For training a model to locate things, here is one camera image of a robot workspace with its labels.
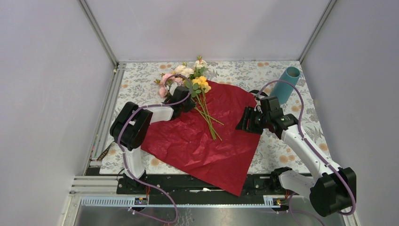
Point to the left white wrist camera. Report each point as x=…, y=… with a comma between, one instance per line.
x=173, y=87

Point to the yellow rose stem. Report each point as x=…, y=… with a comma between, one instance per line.
x=200, y=88

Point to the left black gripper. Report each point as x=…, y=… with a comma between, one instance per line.
x=191, y=104

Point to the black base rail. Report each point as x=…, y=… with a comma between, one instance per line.
x=258, y=189

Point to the pink rose stem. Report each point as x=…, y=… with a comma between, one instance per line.
x=166, y=79

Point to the red and brown wrapping paper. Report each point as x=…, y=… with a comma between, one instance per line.
x=186, y=142

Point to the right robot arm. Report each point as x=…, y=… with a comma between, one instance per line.
x=331, y=188

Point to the teal cylindrical vase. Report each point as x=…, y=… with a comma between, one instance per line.
x=282, y=90

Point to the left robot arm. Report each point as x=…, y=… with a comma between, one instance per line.
x=130, y=127

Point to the cream rose stem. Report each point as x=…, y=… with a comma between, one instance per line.
x=185, y=71

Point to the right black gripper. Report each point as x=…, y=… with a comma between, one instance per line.
x=250, y=112

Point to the black gold-lettered ribbon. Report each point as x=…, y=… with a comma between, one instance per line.
x=106, y=150

